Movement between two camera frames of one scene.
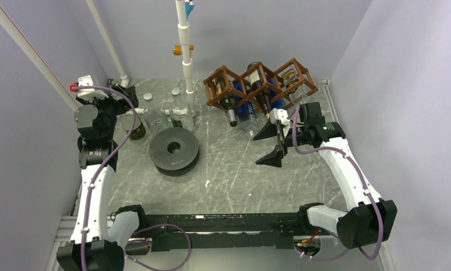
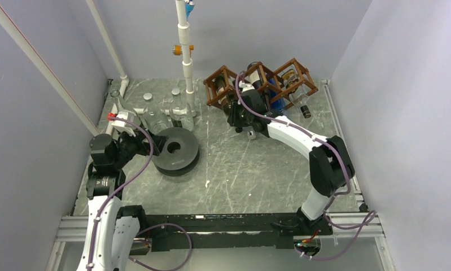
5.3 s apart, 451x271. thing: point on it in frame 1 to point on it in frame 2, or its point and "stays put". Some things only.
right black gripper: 274,158 to 232,119
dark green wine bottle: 227,103 stays put
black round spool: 174,151 stays put
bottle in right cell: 298,94 stays put
